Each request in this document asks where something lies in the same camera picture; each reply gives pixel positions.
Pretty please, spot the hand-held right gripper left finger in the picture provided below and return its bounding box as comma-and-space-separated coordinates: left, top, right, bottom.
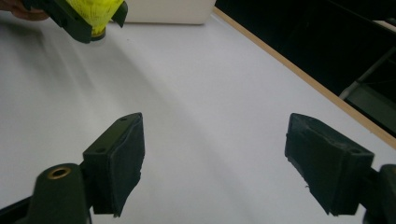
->
82, 112, 146, 218

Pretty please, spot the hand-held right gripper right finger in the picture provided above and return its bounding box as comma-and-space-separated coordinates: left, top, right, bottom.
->
284, 112, 375, 217

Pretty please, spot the yellow plastic shuttlecock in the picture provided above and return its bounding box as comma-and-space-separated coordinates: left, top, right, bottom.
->
65, 0, 125, 45

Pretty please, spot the white box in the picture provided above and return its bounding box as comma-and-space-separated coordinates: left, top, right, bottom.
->
124, 0, 217, 25

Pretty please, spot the grey panel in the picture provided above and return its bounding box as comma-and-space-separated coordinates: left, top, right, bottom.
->
345, 83, 396, 136

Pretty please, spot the grey metal stand bar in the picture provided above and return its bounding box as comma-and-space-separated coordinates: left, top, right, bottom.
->
339, 46, 396, 101

